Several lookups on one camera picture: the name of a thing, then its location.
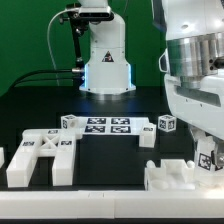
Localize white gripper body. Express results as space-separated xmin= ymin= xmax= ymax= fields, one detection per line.
xmin=164 ymin=74 xmax=224 ymax=139

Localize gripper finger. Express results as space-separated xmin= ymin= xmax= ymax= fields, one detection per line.
xmin=189 ymin=126 xmax=204 ymax=149
xmin=214 ymin=142 xmax=224 ymax=167

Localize white chair seat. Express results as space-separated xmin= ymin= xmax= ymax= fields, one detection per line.
xmin=144 ymin=159 xmax=195 ymax=191

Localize white chair back frame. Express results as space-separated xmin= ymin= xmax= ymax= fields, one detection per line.
xmin=6 ymin=128 xmax=83 ymax=188

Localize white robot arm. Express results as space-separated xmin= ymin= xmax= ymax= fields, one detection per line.
xmin=78 ymin=0 xmax=224 ymax=166

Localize white front fence bar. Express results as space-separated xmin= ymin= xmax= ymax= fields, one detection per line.
xmin=0 ymin=190 xmax=224 ymax=219

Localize white left fence piece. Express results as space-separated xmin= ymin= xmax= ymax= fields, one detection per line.
xmin=0 ymin=147 xmax=4 ymax=168

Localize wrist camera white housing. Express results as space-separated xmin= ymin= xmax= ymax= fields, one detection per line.
xmin=159 ymin=51 xmax=169 ymax=73

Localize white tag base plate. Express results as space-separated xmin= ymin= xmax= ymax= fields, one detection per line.
xmin=76 ymin=117 xmax=149 ymax=135

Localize black camera stand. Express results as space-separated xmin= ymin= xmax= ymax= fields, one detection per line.
xmin=59 ymin=3 xmax=87 ymax=69

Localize grey cable loop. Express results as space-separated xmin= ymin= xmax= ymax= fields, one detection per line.
xmin=46 ymin=8 xmax=78 ymax=87

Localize black cables on table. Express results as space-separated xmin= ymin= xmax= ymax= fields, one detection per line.
xmin=11 ymin=68 xmax=84 ymax=89

